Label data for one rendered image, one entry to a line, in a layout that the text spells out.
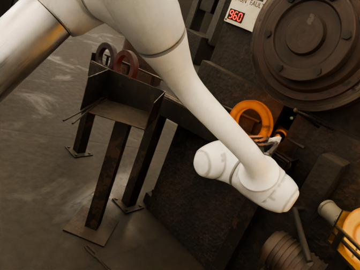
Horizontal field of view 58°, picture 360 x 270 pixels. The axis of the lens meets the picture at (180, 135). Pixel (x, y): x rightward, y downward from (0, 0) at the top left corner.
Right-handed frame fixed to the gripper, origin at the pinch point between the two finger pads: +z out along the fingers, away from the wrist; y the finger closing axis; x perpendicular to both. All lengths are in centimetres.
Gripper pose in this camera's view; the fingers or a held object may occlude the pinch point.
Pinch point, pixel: (274, 141)
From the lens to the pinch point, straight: 123.7
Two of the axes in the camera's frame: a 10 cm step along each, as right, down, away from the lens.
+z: 6.9, -1.4, 7.1
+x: 2.8, -8.6, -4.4
